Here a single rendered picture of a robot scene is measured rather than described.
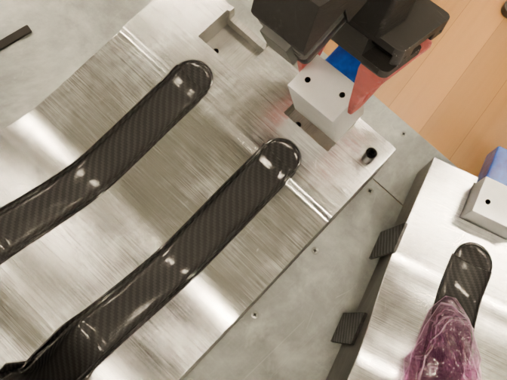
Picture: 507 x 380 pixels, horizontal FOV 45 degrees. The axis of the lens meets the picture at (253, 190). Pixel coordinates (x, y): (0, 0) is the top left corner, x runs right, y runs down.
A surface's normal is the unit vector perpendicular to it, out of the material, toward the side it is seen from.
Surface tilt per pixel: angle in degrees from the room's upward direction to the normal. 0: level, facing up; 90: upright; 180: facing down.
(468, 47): 0
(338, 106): 13
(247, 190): 3
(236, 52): 0
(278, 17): 70
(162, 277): 22
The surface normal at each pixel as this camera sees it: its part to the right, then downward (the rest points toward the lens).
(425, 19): 0.19, -0.56
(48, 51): 0.04, -0.25
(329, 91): -0.18, -0.23
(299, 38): -0.68, 0.52
